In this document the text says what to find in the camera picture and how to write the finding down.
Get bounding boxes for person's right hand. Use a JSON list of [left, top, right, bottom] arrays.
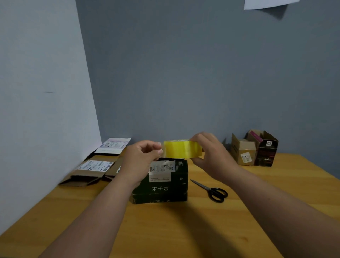
[[190, 132, 238, 184]]

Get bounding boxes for person's left hand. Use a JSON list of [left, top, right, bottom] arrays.
[[117, 140, 163, 190]]

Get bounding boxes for brown carton with label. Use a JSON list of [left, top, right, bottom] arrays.
[[102, 157, 124, 182]]

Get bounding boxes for small brown cardboard box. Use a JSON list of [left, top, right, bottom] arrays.
[[230, 133, 257, 166]]

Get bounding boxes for black box white label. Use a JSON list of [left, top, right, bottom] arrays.
[[84, 137, 131, 161]]

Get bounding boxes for black scissors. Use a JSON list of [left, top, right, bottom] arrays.
[[190, 179, 228, 203]]

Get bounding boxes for yellow tape roll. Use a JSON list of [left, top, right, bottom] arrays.
[[162, 139, 203, 159]]

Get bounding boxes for green box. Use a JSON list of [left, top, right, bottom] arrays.
[[129, 158, 189, 205]]

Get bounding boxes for pink and black carton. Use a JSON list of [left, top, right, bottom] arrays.
[[247, 129, 279, 167]]

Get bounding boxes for person's left forearm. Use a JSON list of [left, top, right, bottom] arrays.
[[40, 175, 136, 258]]

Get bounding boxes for person's right forearm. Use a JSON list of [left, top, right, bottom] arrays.
[[224, 167, 340, 258]]

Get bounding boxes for white paper sheet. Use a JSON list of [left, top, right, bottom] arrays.
[[244, 0, 300, 10]]

